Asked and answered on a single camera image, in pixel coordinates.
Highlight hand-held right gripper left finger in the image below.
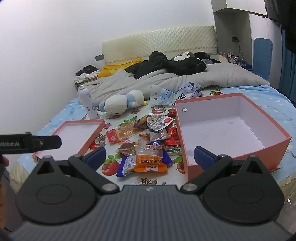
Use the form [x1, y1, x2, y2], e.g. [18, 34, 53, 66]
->
[32, 146, 119, 195]

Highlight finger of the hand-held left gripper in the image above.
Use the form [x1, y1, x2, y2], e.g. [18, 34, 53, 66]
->
[32, 135, 62, 151]

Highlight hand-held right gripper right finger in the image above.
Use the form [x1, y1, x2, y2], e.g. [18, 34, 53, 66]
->
[180, 146, 270, 194]

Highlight large pink cardboard box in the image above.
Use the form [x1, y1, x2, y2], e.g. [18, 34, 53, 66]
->
[174, 92, 292, 182]

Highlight blue snack packet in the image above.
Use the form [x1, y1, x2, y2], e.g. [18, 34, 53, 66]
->
[116, 155, 137, 178]

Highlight flat red snack packet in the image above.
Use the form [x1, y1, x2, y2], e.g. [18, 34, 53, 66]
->
[106, 129, 121, 144]

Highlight brown foil snack packet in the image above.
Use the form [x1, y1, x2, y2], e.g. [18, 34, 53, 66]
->
[116, 142, 137, 156]

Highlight dark green snack packet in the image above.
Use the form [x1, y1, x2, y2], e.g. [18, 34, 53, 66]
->
[164, 145, 182, 155]

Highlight red packet with white label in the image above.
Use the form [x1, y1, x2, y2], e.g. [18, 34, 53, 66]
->
[164, 136, 181, 146]

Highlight clear packet of orange snack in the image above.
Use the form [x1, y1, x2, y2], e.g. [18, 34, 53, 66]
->
[116, 122, 142, 142]

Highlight silver snack packet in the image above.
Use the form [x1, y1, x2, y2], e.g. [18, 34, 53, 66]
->
[149, 129, 172, 142]

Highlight white spray bottle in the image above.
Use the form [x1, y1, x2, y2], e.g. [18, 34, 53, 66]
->
[77, 84, 99, 120]

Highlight dark brown snack packet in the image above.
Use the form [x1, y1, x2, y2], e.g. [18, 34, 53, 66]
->
[132, 115, 149, 129]

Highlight white and blue plush toy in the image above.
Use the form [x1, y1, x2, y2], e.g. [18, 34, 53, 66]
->
[99, 90, 148, 115]

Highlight crumpled blue white plastic bag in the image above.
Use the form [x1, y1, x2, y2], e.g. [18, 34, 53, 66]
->
[176, 82, 203, 100]

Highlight brown cardboard box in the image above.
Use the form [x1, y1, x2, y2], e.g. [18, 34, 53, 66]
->
[74, 77, 99, 91]

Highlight clear printed plastic bag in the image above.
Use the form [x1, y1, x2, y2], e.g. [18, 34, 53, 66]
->
[150, 85, 177, 106]

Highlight pile of folded clothes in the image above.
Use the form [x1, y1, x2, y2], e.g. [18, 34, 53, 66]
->
[75, 65, 102, 84]

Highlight grey duvet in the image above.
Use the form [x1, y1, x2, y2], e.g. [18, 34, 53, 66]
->
[87, 62, 271, 105]

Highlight yellow pillow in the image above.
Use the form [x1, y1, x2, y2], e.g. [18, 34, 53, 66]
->
[97, 58, 144, 80]

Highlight black clothes pile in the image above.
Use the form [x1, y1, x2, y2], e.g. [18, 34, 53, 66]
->
[124, 50, 222, 80]

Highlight black and white plush toy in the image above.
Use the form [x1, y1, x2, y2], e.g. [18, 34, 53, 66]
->
[171, 52, 197, 62]

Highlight row of small bottles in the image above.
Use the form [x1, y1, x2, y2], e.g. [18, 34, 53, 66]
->
[219, 51, 241, 63]

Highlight blue padded chair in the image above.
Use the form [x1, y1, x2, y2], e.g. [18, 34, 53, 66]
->
[253, 37, 273, 81]

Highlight blue curtain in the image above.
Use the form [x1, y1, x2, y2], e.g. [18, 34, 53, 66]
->
[277, 28, 296, 102]

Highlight cream quilted headboard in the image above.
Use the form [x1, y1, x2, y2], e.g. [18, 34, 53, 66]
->
[102, 25, 219, 65]

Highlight white wardrobe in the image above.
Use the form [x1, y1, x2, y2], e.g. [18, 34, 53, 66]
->
[211, 0, 284, 70]

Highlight dark hanging clothes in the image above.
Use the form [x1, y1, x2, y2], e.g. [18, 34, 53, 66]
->
[264, 0, 296, 55]

